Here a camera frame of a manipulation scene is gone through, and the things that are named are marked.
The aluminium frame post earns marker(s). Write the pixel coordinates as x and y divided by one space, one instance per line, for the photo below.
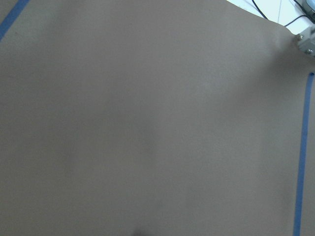
305 41

